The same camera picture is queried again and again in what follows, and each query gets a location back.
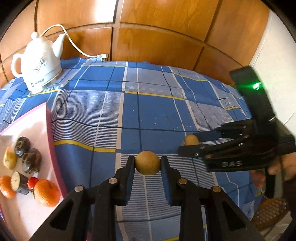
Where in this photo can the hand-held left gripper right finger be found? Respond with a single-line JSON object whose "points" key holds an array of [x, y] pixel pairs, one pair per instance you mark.
{"points": [[166, 178]]}

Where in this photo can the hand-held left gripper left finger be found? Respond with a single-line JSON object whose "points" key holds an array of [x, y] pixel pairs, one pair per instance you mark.
{"points": [[131, 176]]}

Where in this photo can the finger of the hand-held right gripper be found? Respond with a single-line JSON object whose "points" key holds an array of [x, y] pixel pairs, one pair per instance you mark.
{"points": [[189, 151], [208, 135]]}

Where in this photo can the tan round fruit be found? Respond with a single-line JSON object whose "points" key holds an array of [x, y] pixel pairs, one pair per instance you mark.
{"points": [[191, 140], [148, 162]]}

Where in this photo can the orange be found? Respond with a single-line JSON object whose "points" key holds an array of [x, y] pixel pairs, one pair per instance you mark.
{"points": [[7, 186], [47, 193]]}

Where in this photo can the small red fruit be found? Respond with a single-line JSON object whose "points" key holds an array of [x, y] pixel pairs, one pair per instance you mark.
{"points": [[32, 182]]}

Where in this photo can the dark brown round fruit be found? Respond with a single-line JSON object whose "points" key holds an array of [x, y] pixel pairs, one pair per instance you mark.
{"points": [[32, 160], [22, 145]]}

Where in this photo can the pink tray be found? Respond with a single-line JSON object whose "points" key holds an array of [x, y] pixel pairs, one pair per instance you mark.
{"points": [[34, 120]]}

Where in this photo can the pale yellow fruit piece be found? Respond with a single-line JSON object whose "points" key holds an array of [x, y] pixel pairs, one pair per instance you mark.
{"points": [[9, 159]]}

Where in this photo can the person's right hand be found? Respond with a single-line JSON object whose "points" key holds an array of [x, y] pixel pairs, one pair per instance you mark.
{"points": [[286, 166]]}

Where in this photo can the blue plaid cloth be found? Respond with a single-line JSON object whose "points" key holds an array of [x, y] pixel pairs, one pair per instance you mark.
{"points": [[150, 97]]}

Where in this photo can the wooden wardrobe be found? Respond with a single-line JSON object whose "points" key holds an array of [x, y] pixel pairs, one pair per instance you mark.
{"points": [[157, 44]]}

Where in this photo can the white power plug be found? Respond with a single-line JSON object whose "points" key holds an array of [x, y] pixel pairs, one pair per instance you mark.
{"points": [[103, 56]]}

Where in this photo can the white ceramic kettle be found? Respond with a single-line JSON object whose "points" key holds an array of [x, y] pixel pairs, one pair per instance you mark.
{"points": [[39, 69]]}

